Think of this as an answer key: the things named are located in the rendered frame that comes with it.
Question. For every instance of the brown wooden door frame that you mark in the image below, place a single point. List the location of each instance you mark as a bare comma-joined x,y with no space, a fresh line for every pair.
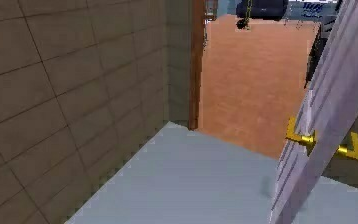
196,66

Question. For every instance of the pale grey room door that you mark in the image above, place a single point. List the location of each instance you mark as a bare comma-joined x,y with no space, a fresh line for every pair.
323,110

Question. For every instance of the dark blue sofa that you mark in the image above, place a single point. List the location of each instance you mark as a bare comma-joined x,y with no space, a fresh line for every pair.
263,7

